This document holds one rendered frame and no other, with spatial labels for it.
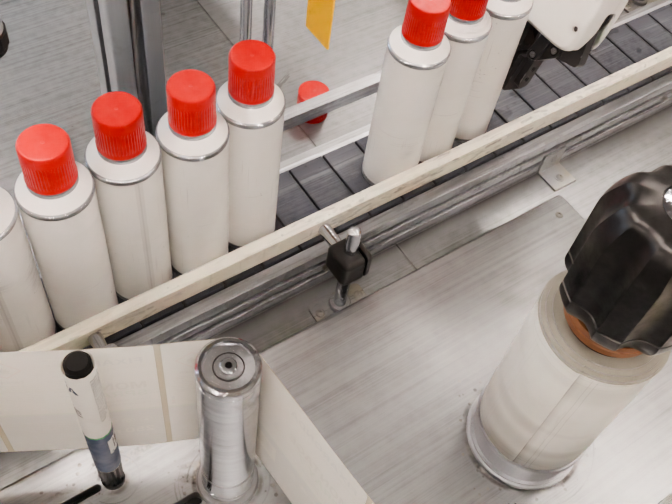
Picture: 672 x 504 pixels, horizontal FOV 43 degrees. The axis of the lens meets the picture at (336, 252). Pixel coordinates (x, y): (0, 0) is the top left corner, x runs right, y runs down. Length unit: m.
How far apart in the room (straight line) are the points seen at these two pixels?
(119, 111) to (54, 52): 0.43
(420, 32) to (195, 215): 0.22
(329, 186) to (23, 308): 0.31
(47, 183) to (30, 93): 0.40
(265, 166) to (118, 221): 0.12
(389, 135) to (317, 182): 0.09
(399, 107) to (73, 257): 0.29
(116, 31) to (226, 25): 0.33
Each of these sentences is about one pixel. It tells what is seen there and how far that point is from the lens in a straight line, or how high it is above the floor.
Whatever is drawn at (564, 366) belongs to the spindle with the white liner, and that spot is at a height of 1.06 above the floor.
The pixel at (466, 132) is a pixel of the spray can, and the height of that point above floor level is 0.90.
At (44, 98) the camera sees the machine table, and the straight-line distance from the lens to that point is 0.95.
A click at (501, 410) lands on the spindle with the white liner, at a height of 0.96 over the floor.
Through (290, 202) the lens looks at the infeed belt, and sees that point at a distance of 0.78.
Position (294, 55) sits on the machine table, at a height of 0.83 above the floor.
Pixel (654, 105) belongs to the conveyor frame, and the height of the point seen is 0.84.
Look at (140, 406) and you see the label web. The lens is 0.57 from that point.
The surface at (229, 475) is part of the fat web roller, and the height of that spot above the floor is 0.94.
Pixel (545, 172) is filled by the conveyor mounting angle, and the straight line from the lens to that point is 0.93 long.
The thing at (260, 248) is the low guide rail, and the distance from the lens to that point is 0.71.
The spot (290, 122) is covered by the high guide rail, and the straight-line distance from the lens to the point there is 0.74.
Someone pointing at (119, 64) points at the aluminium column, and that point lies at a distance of 0.73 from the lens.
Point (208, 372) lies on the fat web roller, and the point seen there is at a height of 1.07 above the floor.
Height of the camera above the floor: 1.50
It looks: 55 degrees down
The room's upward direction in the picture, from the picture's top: 11 degrees clockwise
